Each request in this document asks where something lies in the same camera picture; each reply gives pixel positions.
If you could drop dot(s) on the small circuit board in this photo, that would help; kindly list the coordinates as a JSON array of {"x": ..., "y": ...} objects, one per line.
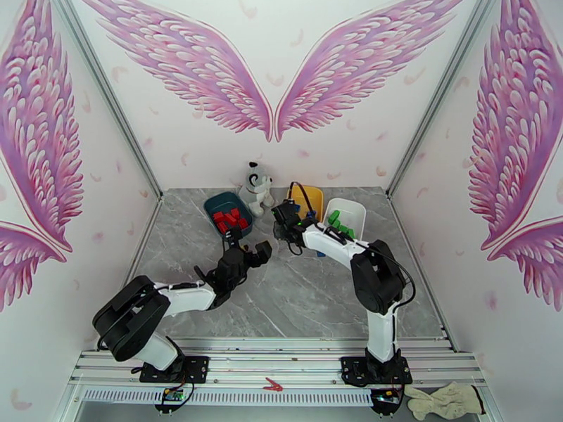
[
  {"x": 387, "y": 396},
  {"x": 173, "y": 396}
]

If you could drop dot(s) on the red lego brick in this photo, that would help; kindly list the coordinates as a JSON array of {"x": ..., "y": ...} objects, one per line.
[
  {"x": 225, "y": 226},
  {"x": 218, "y": 216},
  {"x": 241, "y": 223},
  {"x": 232, "y": 213}
]

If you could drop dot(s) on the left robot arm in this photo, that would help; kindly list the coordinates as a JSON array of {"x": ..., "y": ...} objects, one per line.
[{"x": 132, "y": 319}]

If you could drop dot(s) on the aluminium front rail frame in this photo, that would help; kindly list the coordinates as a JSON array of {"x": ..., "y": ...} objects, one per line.
[{"x": 281, "y": 359}]

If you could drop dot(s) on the red clip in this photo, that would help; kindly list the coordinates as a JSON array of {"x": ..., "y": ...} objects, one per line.
[{"x": 272, "y": 384}]

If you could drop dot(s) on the yellow plastic bin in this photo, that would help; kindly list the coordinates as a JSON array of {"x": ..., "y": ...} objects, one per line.
[{"x": 314, "y": 196}]

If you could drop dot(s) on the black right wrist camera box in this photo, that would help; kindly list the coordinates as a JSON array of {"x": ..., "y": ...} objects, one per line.
[{"x": 285, "y": 210}]

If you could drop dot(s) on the grey white husky plush toy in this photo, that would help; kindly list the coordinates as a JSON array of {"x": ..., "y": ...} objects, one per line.
[{"x": 257, "y": 188}]

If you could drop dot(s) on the white work glove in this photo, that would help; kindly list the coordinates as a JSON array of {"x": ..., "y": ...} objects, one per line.
[{"x": 444, "y": 401}]

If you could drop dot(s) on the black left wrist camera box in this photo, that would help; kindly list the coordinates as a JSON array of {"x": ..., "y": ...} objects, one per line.
[{"x": 264, "y": 251}]

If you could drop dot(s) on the aluminium side rail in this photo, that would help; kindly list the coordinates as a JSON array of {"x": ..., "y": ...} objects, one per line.
[
  {"x": 418, "y": 262},
  {"x": 143, "y": 240}
]

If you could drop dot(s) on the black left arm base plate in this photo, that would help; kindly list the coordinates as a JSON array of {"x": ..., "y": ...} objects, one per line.
[{"x": 193, "y": 368}]

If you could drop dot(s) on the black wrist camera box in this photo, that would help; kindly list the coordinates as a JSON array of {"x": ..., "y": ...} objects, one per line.
[
  {"x": 285, "y": 210},
  {"x": 264, "y": 251}
]

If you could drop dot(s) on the dark teal plastic bin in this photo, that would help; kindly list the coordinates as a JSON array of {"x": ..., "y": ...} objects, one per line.
[{"x": 211, "y": 207}]

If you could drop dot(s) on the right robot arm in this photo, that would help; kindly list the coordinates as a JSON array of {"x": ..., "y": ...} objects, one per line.
[{"x": 330, "y": 245}]

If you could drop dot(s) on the green long lego brick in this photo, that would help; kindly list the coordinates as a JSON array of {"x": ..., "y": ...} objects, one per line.
[{"x": 348, "y": 232}]

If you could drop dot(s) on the aluminium corner post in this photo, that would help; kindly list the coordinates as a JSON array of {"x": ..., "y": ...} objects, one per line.
[
  {"x": 433, "y": 95},
  {"x": 110, "y": 95}
]

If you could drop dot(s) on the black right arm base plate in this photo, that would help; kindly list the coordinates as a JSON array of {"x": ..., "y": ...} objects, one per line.
[{"x": 352, "y": 372}]

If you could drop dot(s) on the white plastic bin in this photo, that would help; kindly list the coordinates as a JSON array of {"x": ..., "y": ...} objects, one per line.
[{"x": 352, "y": 210}]

